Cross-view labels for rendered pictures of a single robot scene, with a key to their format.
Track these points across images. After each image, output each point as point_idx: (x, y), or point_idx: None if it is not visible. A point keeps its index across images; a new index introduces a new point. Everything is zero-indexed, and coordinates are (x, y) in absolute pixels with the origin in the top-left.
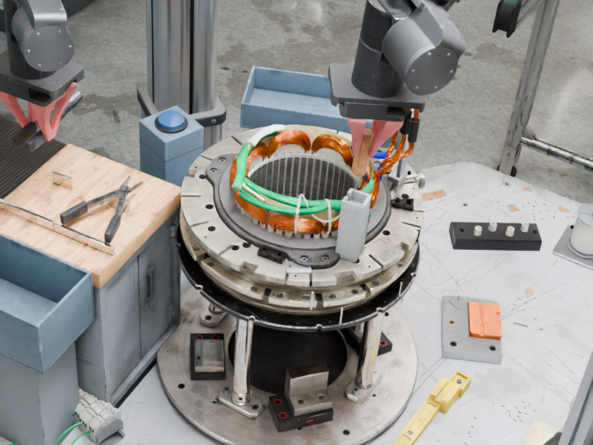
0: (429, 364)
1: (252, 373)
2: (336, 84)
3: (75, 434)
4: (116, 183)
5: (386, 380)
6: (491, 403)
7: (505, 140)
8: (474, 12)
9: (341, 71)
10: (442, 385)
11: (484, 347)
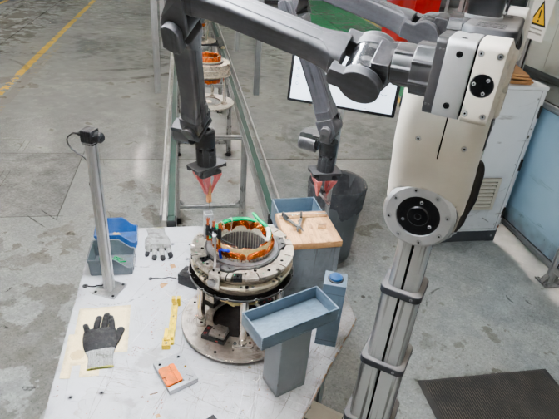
0: (184, 349)
1: None
2: (217, 158)
3: None
4: (309, 236)
5: (194, 325)
6: (148, 347)
7: None
8: None
9: (220, 161)
10: (170, 333)
11: (163, 362)
